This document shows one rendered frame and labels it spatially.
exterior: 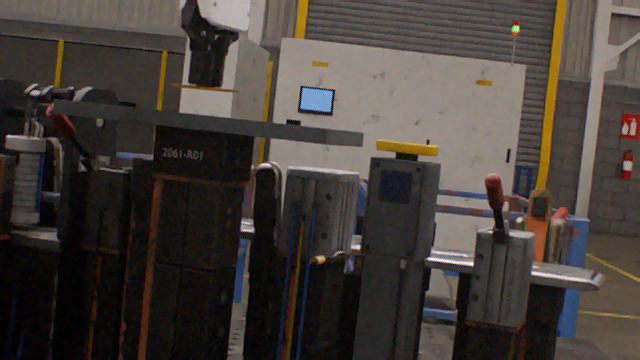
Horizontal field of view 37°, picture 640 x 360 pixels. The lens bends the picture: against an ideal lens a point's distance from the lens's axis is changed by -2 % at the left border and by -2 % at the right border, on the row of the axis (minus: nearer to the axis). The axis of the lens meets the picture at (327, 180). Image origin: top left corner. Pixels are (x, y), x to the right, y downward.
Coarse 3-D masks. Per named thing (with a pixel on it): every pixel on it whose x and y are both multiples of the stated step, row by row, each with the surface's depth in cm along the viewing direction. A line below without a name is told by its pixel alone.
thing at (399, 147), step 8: (384, 144) 111; (392, 144) 111; (400, 144) 110; (408, 144) 110; (416, 144) 110; (400, 152) 112; (408, 152) 110; (416, 152) 110; (424, 152) 110; (432, 152) 112; (408, 160) 112; (416, 160) 113
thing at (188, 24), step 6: (192, 0) 117; (192, 6) 116; (186, 12) 116; (192, 12) 116; (198, 12) 117; (186, 18) 116; (192, 18) 116; (186, 24) 116; (192, 24) 116; (186, 30) 116; (192, 30) 116; (192, 36) 118
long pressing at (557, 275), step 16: (352, 240) 150; (432, 256) 138; (448, 256) 143; (464, 256) 147; (464, 272) 136; (544, 272) 137; (560, 272) 138; (576, 272) 140; (592, 272) 142; (576, 288) 131; (592, 288) 131
